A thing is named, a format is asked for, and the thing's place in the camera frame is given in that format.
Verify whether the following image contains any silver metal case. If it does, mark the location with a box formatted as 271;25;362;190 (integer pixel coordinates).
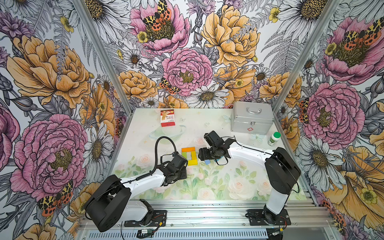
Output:
231;102;274;135

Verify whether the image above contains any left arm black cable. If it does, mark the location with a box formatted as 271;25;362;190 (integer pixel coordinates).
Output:
119;136;178;184

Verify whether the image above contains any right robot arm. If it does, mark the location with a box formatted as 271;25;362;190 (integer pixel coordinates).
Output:
198;139;301;226

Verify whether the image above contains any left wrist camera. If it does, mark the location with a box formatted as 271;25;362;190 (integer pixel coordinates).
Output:
167;152;188;169

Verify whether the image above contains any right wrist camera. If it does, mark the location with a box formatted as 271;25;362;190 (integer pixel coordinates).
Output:
204;131;225;147

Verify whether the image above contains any small circuit board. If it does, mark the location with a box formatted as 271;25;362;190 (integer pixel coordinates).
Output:
136;229;155;239

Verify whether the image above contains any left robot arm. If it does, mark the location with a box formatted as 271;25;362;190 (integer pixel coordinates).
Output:
84;158;188;233

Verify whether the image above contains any red white cardboard box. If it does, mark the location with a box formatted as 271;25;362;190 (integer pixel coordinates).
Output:
160;110;176;127

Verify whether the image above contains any short yellow block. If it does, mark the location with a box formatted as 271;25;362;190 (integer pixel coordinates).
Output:
191;151;197;160

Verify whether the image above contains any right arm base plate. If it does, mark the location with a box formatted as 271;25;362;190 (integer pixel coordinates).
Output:
245;208;292;227

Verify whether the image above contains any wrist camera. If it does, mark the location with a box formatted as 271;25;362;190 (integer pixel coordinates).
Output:
204;131;225;147
167;152;188;169

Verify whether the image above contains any yellow block crosswise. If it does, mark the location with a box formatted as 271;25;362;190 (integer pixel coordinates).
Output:
188;160;198;166

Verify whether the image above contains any white bottle green cap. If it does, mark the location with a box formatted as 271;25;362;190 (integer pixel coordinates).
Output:
268;132;281;146

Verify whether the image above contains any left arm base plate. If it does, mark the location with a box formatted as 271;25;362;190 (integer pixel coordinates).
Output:
124;210;168;227

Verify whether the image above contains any orange long block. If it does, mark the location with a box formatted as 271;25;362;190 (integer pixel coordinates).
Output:
182;147;196;153

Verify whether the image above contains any clear glass bowl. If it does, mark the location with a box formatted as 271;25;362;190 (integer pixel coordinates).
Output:
149;125;187;142

